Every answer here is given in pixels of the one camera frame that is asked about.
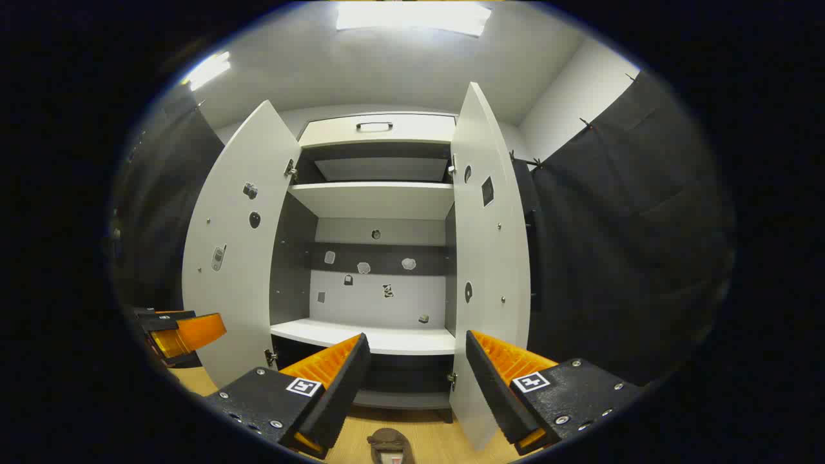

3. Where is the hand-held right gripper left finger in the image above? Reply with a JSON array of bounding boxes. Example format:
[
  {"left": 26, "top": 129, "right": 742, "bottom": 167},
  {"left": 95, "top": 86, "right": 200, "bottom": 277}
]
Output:
[{"left": 205, "top": 333, "right": 373, "bottom": 459}]

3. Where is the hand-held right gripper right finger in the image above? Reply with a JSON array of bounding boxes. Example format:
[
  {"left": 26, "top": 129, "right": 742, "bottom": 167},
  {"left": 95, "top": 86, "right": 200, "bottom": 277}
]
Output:
[{"left": 465, "top": 330, "right": 645, "bottom": 456}]

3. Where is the white shoe cabinet door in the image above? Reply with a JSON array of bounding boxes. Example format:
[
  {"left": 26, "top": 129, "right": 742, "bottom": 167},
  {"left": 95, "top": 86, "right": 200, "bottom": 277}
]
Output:
[
  {"left": 182, "top": 100, "right": 302, "bottom": 389},
  {"left": 449, "top": 82, "right": 531, "bottom": 452}
]

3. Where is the white shoe cabinet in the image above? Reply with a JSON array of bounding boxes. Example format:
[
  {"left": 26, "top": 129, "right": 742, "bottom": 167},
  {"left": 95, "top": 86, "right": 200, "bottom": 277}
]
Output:
[{"left": 269, "top": 111, "right": 460, "bottom": 425}]

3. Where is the brown fuzzy shoe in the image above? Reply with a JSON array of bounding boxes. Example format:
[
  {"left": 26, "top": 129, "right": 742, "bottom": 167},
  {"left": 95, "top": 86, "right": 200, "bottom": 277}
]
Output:
[{"left": 366, "top": 427, "right": 414, "bottom": 464}]

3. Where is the white cabinet drawer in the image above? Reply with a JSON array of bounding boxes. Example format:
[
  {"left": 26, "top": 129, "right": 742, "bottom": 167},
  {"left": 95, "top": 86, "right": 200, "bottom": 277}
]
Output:
[{"left": 298, "top": 113, "right": 457, "bottom": 148}]

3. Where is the ceiling light panel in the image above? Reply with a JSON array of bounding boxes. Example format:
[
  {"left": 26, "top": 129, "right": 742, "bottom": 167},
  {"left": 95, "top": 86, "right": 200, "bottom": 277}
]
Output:
[
  {"left": 335, "top": 0, "right": 492, "bottom": 37},
  {"left": 184, "top": 52, "right": 231, "bottom": 91}
]

